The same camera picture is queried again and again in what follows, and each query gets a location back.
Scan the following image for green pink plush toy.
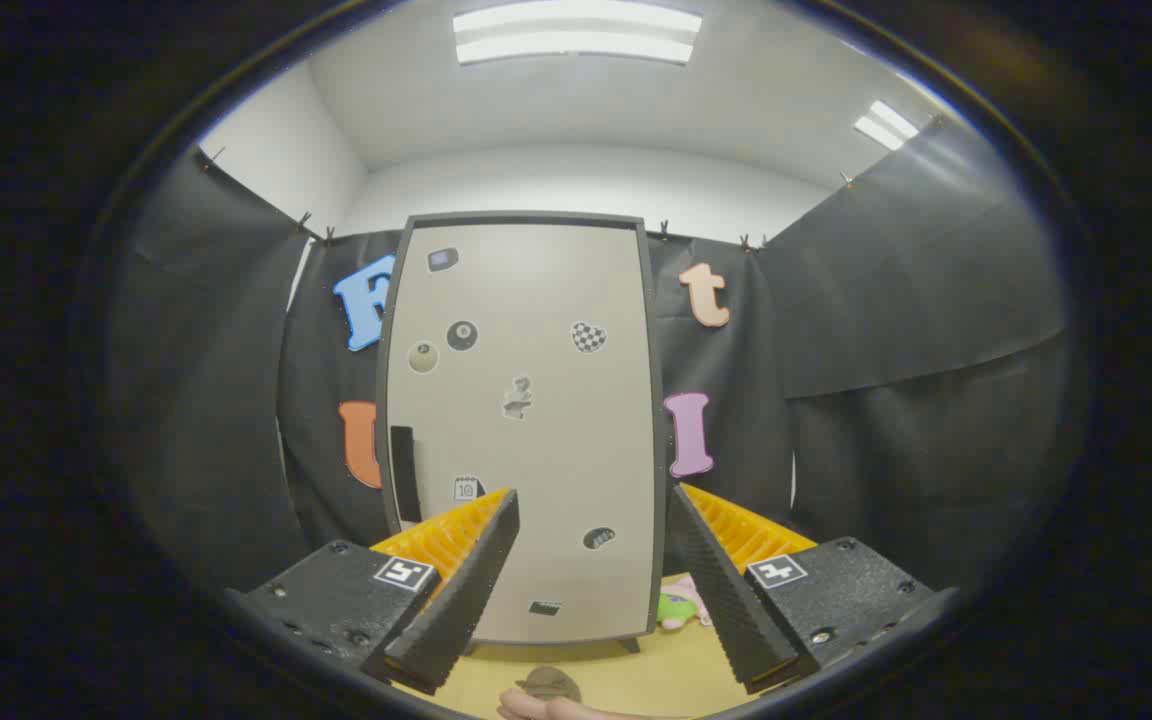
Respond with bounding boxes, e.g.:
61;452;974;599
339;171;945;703
658;575;713;631

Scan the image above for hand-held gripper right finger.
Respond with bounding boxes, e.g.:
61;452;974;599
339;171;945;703
671;483;959;695

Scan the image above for dark grey shoe cabinet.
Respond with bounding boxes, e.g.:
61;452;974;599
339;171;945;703
376;212;668;656

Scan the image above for brown fluffy shoe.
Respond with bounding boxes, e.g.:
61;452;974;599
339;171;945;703
516;667;583;703

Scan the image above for light grey shoe cabinet door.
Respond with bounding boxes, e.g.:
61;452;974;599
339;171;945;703
386;222;655;644

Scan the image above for long ceiling light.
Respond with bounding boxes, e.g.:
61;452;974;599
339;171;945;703
453;0;703;67

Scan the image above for small ceiling light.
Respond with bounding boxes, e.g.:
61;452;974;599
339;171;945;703
854;100;920;151

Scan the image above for black backdrop cloth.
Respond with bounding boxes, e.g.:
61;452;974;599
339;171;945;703
111;115;1072;593

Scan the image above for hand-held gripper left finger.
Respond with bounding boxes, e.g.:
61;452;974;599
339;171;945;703
226;488;521;696

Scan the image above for black door handle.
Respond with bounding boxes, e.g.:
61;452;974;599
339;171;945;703
391;426;423;524

